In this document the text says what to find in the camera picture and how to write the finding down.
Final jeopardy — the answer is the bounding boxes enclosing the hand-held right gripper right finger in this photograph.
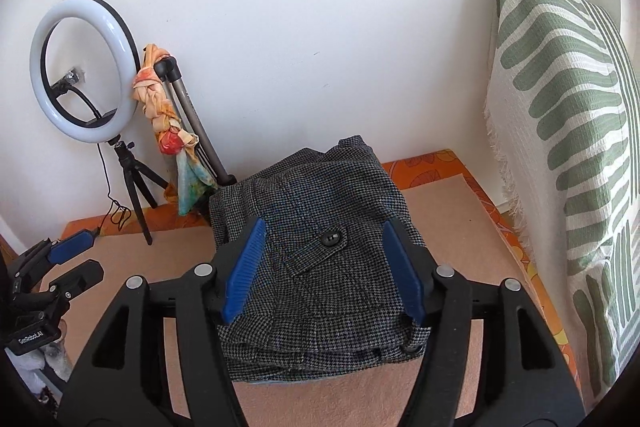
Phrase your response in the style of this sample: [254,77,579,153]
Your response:
[382,218,586,427]

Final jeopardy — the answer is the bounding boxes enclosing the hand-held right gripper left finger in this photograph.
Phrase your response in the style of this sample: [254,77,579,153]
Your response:
[57,217,268,427]

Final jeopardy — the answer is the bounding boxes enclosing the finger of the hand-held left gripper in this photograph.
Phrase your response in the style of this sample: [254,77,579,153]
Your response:
[20,229,99,280]
[39,259,106,306]

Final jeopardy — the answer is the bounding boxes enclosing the grey tweed pants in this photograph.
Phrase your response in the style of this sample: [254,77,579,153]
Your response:
[207,135,433,383]

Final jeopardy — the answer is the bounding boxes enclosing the pink blanket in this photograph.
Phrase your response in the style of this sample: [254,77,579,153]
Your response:
[37,174,581,423]

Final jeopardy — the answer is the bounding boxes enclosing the small black tripod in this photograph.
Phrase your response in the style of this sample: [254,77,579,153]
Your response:
[112,138,169,247]

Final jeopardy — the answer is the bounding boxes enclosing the orange floral bed sheet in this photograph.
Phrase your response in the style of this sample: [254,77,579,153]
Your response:
[62,149,587,389]

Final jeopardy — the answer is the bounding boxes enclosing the colourful knotted scarf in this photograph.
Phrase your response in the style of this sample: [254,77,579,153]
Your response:
[131,44,219,216]

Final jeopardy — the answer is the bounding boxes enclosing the green striped white pillow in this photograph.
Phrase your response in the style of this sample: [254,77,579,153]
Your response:
[484,0,640,399]

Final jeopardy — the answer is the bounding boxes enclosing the black ring light cable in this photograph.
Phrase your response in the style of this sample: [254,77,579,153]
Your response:
[94,142,132,239]

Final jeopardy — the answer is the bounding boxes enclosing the white ring light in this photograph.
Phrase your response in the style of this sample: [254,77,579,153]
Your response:
[29,0,141,142]

